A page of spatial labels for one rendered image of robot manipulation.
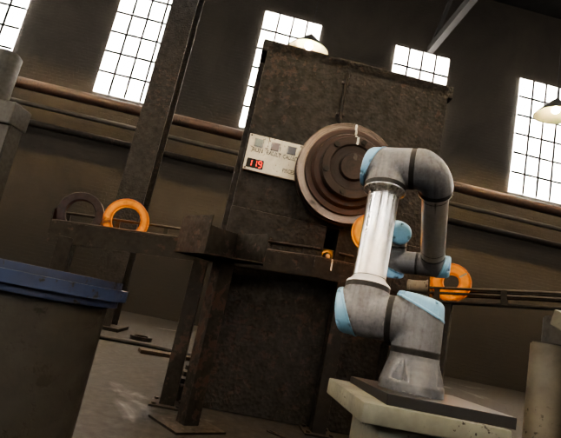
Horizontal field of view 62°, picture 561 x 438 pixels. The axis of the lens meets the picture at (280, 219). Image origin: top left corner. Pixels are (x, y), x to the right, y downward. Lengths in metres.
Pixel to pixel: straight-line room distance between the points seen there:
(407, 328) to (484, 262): 8.29
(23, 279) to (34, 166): 8.12
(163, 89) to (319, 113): 2.89
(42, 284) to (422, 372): 0.81
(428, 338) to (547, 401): 0.65
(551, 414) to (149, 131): 4.11
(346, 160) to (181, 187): 6.47
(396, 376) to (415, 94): 1.71
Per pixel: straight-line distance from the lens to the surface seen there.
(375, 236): 1.24
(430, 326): 1.17
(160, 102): 4.98
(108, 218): 2.08
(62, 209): 2.13
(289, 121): 2.32
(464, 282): 2.05
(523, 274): 9.82
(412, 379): 1.15
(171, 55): 5.20
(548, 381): 1.73
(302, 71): 2.44
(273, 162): 2.22
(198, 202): 8.27
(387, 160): 1.32
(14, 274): 0.89
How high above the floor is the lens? 0.43
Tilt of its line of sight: 12 degrees up
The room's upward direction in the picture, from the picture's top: 12 degrees clockwise
